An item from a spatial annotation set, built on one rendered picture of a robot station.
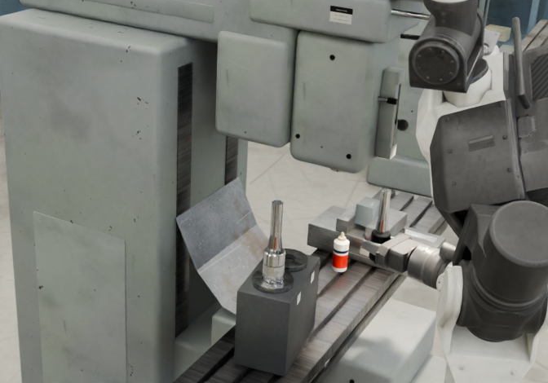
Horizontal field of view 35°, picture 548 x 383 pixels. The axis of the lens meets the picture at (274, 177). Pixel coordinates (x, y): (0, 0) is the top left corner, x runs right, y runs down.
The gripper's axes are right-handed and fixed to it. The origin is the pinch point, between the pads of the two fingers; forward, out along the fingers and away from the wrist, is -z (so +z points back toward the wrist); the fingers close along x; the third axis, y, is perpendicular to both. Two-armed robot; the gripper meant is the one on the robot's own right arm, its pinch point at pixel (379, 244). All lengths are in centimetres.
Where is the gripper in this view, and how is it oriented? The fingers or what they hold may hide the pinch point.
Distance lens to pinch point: 212.0
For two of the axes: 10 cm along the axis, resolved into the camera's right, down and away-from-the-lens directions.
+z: 7.3, 3.0, -6.1
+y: -0.5, 9.2, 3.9
